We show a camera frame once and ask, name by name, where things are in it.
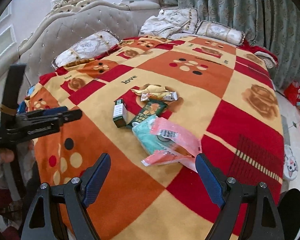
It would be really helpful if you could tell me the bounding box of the red orange patchwork blanket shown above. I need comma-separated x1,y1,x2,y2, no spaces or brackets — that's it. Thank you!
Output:
26,36,283,239

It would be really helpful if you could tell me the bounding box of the white bolster pillow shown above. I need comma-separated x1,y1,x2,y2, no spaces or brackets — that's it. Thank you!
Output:
195,21,245,46

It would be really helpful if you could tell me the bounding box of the white embroidered pillow left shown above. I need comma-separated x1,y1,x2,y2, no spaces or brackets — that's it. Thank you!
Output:
51,30,120,69

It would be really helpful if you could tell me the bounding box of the red gift bag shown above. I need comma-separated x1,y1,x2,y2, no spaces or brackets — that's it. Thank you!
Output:
283,81,300,106

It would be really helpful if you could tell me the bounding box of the black trash bin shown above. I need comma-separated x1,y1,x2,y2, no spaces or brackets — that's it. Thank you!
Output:
277,188,300,240

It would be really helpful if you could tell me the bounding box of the grey tufted headboard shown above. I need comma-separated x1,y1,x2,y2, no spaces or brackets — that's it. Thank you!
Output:
0,0,160,82

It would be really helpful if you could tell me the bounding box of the dark green snack packet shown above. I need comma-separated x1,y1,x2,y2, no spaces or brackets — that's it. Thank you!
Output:
126,99,168,128

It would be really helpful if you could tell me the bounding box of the white square pillow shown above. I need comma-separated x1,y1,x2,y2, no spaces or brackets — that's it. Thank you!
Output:
158,8,199,34

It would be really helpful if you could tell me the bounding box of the green patterned curtain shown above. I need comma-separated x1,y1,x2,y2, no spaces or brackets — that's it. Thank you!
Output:
159,0,300,88

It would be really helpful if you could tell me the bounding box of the green white small box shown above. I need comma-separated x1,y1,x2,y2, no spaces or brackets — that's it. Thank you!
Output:
113,99,127,128

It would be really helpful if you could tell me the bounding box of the pink plastic bag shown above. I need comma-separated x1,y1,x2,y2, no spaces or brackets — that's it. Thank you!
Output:
133,115,202,171

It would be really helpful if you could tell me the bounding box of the orange white snack bar wrapper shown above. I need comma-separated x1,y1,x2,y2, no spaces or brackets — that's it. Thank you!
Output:
140,91,178,101

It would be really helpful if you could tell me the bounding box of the teal tissue pack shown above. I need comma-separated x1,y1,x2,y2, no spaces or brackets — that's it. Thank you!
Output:
132,115,177,155

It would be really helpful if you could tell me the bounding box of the white folded quilt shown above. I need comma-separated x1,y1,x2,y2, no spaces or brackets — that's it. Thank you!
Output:
139,16,181,38

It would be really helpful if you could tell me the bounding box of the yellow snack wrapper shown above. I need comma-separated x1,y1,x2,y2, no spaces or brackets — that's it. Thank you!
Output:
131,85,168,95

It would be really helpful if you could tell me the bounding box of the cat face stool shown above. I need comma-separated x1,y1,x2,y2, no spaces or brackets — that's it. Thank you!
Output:
283,145,299,181

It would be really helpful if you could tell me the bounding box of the left hand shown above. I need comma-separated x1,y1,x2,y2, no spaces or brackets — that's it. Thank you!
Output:
0,140,34,163

